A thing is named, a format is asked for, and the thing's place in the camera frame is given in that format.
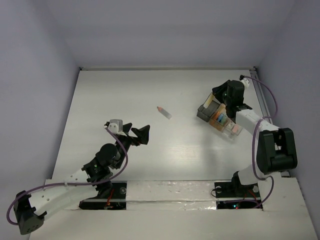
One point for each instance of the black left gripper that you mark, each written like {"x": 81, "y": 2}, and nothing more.
{"x": 129, "y": 135}

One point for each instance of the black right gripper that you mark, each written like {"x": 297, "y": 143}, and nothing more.
{"x": 218, "y": 90}

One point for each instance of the orange highlighter pen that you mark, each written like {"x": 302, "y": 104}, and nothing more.
{"x": 216, "y": 116}

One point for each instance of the clear orange-tipped highlighter pen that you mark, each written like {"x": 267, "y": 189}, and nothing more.
{"x": 164, "y": 113}

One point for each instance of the pink mini stapler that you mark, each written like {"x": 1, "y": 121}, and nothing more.
{"x": 235, "y": 129}

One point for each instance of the yellow highlighter pen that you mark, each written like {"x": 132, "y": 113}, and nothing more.
{"x": 208, "y": 100}

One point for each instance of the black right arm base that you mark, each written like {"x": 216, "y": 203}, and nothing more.
{"x": 231, "y": 195}

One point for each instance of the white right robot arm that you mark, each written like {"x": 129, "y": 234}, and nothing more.
{"x": 273, "y": 148}

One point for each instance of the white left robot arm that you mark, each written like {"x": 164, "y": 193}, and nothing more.
{"x": 94, "y": 179}

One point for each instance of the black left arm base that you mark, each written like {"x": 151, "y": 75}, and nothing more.
{"x": 115, "y": 200}

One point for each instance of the smoky grey plastic container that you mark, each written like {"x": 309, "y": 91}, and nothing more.
{"x": 205, "y": 114}

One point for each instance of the clear plastic container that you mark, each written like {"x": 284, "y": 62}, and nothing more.
{"x": 231, "y": 130}

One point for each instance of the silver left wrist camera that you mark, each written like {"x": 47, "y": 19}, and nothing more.
{"x": 115, "y": 126}

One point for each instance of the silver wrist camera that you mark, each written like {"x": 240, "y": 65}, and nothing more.
{"x": 245, "y": 81}
{"x": 115, "y": 126}

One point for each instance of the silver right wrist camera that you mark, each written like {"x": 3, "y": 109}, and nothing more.
{"x": 245, "y": 81}

